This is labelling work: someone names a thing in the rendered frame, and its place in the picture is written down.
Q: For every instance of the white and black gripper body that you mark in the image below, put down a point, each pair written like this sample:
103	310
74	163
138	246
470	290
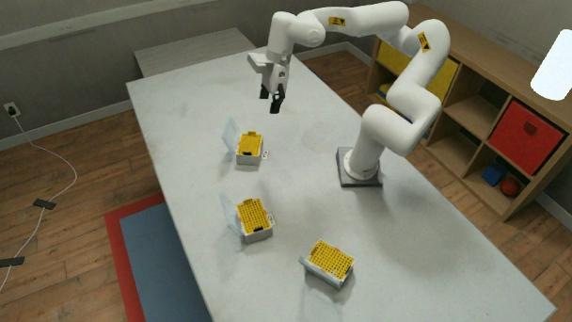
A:
275	74

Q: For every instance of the yellow perforated plate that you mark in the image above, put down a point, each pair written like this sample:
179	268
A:
328	258
250	144
253	216

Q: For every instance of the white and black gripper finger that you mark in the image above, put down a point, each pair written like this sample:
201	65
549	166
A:
275	106
264	94

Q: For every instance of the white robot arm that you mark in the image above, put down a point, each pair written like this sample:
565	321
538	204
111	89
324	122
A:
408	94

